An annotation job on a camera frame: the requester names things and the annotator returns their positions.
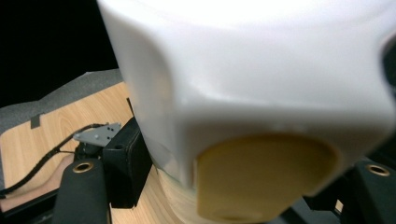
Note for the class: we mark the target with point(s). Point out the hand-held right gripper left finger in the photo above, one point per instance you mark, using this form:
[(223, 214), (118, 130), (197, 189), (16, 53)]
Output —
[(82, 196)]

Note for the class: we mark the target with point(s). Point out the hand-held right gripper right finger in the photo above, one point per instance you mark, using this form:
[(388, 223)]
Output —
[(373, 199)]

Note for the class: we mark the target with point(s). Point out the white cup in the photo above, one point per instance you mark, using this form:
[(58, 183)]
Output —
[(249, 77)]

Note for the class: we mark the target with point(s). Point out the grey felt mat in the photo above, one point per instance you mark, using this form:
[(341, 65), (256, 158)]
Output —
[(62, 90)]

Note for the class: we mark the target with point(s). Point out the grey tape piece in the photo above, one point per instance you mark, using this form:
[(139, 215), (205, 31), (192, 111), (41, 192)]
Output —
[(35, 122)]

